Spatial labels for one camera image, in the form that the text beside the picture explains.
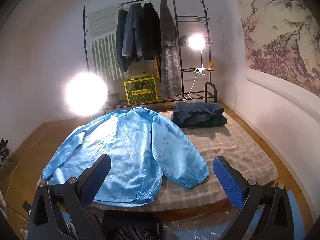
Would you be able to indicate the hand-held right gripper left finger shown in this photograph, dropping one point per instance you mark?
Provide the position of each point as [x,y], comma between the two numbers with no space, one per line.
[95,180]

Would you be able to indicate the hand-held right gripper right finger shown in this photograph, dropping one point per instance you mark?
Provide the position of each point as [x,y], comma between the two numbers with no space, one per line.
[227,182]

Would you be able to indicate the light blue zip jacket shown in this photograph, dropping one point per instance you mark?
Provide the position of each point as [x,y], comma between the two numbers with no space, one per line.
[130,142]

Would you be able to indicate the black metal clothes rack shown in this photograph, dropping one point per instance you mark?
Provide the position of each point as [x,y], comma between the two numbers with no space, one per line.
[192,18]

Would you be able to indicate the beige plaid blanket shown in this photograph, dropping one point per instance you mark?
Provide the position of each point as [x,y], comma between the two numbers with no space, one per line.
[225,140]

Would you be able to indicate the clear plastic sheet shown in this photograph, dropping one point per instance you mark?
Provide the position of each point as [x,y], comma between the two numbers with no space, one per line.
[200,227]

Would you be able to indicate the person's striped dark clothing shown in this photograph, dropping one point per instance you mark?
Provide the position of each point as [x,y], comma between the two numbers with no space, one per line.
[135,232]

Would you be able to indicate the folded dark blue garment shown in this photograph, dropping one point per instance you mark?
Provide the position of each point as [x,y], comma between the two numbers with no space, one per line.
[197,115]

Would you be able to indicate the dark pot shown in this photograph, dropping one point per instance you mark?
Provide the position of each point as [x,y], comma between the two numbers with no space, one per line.
[114,100]

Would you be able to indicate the yellow green patterned box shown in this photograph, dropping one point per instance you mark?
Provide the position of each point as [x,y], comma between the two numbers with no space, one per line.
[141,90]

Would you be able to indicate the small brown teddy bear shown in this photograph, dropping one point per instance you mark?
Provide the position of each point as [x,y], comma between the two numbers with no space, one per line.
[210,66]

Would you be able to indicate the grey plaid hanging coat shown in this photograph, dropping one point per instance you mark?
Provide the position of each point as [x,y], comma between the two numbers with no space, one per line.
[170,67]

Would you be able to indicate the yellow hanging scarf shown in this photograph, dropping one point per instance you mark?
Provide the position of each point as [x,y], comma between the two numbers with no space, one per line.
[158,67]

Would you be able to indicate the white clip lamp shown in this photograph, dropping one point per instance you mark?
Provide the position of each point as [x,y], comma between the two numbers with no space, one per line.
[197,42]

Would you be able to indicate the blue denim hanging jacket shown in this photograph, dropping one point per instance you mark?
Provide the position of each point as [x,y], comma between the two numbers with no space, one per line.
[131,30]

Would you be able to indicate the black hanging jacket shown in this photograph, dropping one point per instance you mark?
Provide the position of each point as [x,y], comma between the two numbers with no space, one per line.
[151,30]

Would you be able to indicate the black arched metal frame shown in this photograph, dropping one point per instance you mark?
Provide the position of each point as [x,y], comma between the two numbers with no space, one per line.
[210,83]

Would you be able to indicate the landscape wall mural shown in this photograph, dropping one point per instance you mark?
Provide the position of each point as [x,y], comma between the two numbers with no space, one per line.
[282,35]

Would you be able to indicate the green striped wall poster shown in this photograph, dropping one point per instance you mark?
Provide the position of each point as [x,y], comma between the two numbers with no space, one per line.
[100,17]

